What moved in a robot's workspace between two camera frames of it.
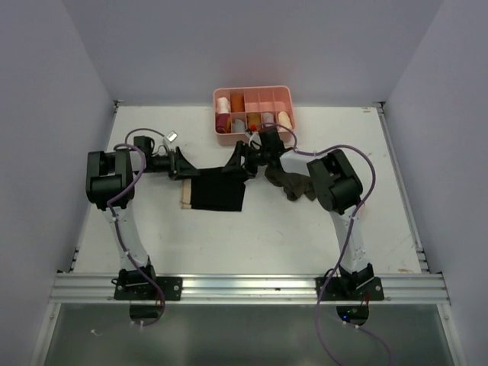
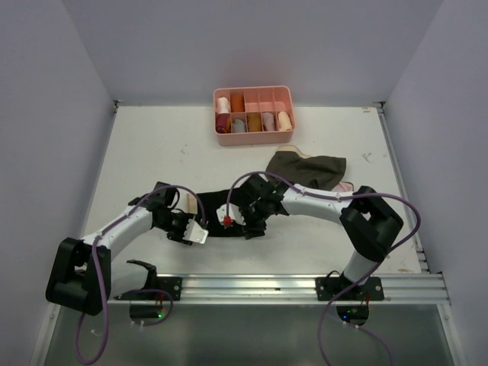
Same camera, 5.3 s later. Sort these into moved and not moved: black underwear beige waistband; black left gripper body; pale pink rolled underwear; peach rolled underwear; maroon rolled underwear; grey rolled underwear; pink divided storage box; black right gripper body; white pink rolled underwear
Moved: black underwear beige waistband; black left gripper body; black right gripper body
Not moved: pink divided storage box; white pink rolled underwear; grey rolled underwear; pale pink rolled underwear; maroon rolled underwear; peach rolled underwear
